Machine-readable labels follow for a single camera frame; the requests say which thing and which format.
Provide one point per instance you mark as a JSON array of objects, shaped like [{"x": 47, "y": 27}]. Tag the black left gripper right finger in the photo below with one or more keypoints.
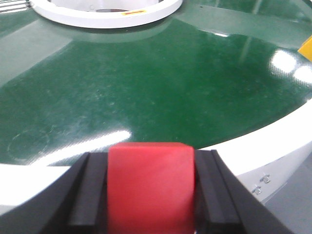
[{"x": 224, "y": 206}]

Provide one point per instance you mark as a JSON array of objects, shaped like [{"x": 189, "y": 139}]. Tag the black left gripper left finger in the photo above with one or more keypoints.
[{"x": 74, "y": 204}]

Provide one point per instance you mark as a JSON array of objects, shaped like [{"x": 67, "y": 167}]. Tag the red cube block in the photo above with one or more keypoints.
[{"x": 151, "y": 188}]

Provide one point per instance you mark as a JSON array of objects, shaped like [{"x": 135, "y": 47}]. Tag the yellow studded toy brick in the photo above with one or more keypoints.
[{"x": 306, "y": 49}]

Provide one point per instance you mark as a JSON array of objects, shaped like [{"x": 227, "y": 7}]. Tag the white outer conveyor rim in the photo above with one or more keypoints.
[{"x": 266, "y": 157}]

